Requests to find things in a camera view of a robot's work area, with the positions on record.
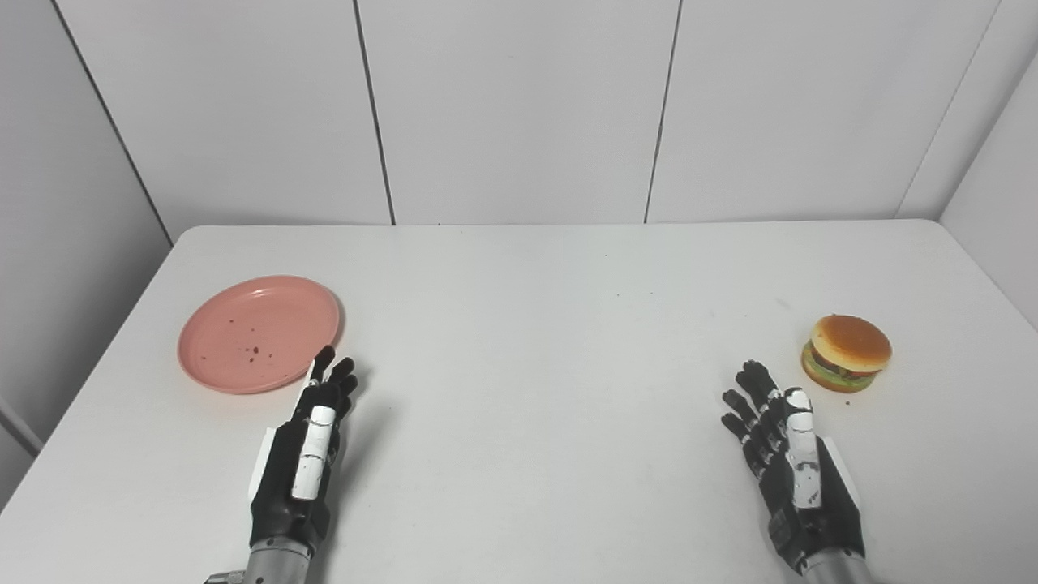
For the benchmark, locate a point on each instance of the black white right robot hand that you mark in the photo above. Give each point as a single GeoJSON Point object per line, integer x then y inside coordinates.
{"type": "Point", "coordinates": [799, 487]}

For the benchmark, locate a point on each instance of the toy hamburger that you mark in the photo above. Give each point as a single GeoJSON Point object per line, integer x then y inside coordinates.
{"type": "Point", "coordinates": [846, 353]}

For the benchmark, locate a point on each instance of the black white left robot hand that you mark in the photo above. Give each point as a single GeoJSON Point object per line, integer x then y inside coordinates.
{"type": "Point", "coordinates": [285, 487]}

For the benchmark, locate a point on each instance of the pink round plate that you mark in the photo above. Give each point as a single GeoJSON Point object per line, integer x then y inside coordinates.
{"type": "Point", "coordinates": [258, 334]}

